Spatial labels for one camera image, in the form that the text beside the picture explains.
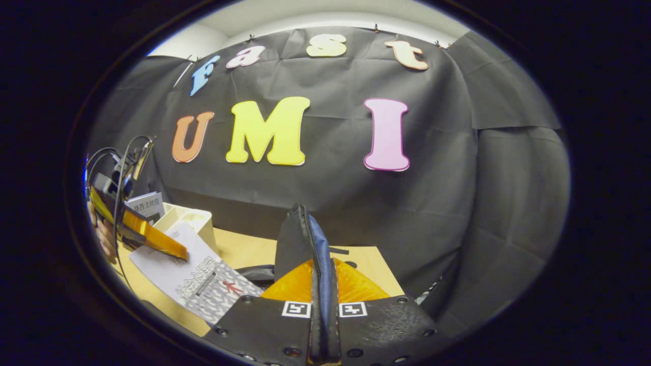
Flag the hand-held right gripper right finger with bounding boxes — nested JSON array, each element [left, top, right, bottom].
[[332, 257, 449, 366]]

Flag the white plastic bookshelf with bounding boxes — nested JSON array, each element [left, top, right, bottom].
[[153, 203, 220, 255]]

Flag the white cover book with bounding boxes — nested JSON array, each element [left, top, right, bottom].
[[130, 222, 264, 325]]

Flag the grey-blue cover book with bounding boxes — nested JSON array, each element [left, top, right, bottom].
[[125, 192, 166, 225]]

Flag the blue schoolbag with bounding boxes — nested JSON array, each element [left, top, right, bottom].
[[236, 202, 365, 364]]

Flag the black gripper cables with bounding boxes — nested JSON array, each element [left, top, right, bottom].
[[83, 135, 156, 286]]

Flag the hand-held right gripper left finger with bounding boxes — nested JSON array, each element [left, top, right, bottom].
[[203, 259, 318, 366]]

